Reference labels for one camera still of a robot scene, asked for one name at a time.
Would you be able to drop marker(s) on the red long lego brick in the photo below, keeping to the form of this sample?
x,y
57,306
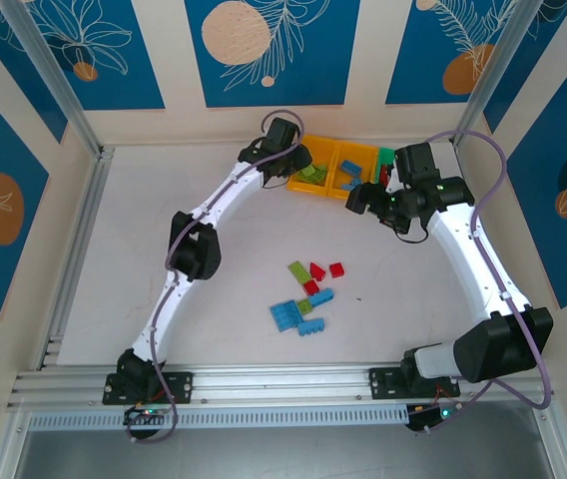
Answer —
x,y
386,175

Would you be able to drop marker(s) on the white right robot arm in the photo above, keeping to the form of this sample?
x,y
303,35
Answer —
x,y
463,259

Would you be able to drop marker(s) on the light blue long lego brick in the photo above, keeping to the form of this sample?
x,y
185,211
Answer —
x,y
351,167

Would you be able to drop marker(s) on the aluminium frame rail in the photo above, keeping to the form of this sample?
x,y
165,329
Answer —
x,y
283,384

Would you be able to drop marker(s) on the red sloped lego brick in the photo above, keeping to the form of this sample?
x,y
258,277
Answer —
x,y
318,271

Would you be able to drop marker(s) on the yellow plastic bin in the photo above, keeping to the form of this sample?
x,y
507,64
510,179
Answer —
x,y
336,192
296,185

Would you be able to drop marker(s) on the green square lego brick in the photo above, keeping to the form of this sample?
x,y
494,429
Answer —
x,y
305,306
321,180

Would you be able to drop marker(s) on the aluminium frame post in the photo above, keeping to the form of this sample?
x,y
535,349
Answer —
x,y
54,75
496,75

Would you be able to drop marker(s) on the aluminium side rail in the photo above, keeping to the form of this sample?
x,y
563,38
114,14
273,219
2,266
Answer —
x,y
78,249

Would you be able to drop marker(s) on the green plastic bin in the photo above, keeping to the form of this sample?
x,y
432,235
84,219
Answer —
x,y
386,154

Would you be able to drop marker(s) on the green long lego brick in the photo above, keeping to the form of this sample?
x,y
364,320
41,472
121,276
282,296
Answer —
x,y
307,174
321,170
300,271

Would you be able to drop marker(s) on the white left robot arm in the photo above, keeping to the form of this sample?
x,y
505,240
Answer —
x,y
223,194

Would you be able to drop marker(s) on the control board with LED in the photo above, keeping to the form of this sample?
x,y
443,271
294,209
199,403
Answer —
x,y
146,414
433,415

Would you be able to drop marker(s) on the red square lego brick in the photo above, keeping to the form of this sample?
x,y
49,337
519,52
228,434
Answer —
x,y
336,270

